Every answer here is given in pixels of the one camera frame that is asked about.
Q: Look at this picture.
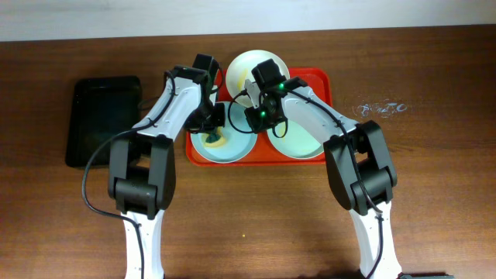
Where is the green yellow sponge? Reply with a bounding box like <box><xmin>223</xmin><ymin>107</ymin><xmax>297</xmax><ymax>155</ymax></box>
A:
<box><xmin>204</xmin><ymin>129</ymin><xmax>226</xmax><ymax>148</ymax></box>

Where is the light blue plate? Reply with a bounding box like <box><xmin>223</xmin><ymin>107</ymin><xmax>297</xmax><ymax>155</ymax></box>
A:
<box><xmin>189</xmin><ymin>102</ymin><xmax>257</xmax><ymax>164</ymax></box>

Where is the light green plate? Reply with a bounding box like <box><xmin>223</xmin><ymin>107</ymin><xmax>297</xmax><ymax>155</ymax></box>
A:
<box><xmin>267</xmin><ymin>120</ymin><xmax>324</xmax><ymax>160</ymax></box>

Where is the cream white plate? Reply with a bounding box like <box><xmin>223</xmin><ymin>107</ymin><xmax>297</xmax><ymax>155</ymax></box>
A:
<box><xmin>226</xmin><ymin>50</ymin><xmax>290</xmax><ymax>108</ymax></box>

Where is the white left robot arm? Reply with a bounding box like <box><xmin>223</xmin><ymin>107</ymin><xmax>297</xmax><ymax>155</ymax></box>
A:
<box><xmin>108</xmin><ymin>54</ymin><xmax>225</xmax><ymax>278</ymax></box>

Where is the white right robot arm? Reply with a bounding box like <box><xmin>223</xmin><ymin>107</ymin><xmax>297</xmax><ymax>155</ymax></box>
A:
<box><xmin>244</xmin><ymin>59</ymin><xmax>402</xmax><ymax>279</ymax></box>

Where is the red plastic tray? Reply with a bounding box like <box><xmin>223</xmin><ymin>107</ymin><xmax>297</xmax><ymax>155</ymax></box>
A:
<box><xmin>185</xmin><ymin>67</ymin><xmax>332</xmax><ymax>167</ymax></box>

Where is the black plastic tray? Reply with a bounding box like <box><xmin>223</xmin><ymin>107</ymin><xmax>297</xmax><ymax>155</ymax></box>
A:
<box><xmin>65</xmin><ymin>76</ymin><xmax>142</xmax><ymax>168</ymax></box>

